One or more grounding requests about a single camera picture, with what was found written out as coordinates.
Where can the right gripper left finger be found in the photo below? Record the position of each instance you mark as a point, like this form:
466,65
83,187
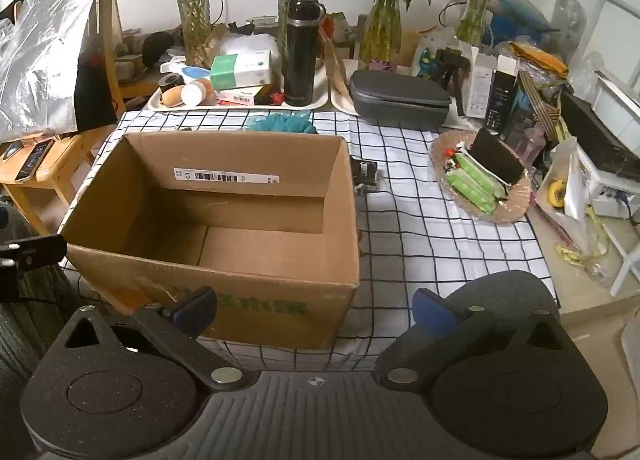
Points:
173,331

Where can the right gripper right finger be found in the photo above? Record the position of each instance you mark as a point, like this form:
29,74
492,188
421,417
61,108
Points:
440,336

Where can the green wet wipes pack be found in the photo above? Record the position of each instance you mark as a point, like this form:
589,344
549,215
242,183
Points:
475,184

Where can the teal mesh bath sponge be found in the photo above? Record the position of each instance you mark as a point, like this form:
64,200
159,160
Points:
285,123

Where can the checked tablecloth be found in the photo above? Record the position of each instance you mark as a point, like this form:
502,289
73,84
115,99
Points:
411,235

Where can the wooden side table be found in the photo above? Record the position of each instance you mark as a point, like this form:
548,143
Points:
55,173

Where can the cardboard box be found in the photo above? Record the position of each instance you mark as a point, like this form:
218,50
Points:
267,220

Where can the yellow tape measure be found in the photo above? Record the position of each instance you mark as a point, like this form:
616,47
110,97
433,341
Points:
556,193

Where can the silver foil bag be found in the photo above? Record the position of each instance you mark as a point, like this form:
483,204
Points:
39,66

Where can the black pouch on plate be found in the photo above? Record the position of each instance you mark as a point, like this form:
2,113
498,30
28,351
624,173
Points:
496,157

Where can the white tray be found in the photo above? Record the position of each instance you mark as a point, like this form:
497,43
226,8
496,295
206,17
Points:
213,101

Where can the grey zip case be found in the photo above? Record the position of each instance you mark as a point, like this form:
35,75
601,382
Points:
392,97

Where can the white cap bottle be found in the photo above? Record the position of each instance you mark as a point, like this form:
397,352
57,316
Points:
195,92

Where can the red white flat box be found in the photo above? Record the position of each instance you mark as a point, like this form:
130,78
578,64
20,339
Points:
241,96

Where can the black product box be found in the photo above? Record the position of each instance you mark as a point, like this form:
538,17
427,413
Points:
501,94

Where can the white product box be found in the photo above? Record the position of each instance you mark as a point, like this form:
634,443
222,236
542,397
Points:
477,82

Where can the small black tripod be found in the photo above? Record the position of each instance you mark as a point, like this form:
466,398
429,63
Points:
451,67

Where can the green white tissue box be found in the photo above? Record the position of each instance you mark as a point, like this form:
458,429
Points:
240,70

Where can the glass vase with bamboo right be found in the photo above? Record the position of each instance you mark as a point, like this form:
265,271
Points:
381,40

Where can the glass vase with bamboo left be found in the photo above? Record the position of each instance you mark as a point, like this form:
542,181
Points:
195,26

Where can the black thermos bottle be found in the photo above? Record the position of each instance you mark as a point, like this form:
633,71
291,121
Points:
303,21

